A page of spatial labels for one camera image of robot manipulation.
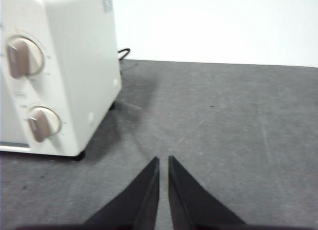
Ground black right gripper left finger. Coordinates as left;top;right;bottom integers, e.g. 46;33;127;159
83;156;160;227

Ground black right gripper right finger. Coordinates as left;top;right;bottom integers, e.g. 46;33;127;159
168;155;246;227

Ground white Toshiba toaster oven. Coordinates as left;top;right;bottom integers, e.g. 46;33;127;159
0;0;122;161

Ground beige oven knob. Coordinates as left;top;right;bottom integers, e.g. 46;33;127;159
27;106;62;143
6;35;45;79

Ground black oven power cable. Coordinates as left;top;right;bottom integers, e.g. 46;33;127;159
117;48;131;61

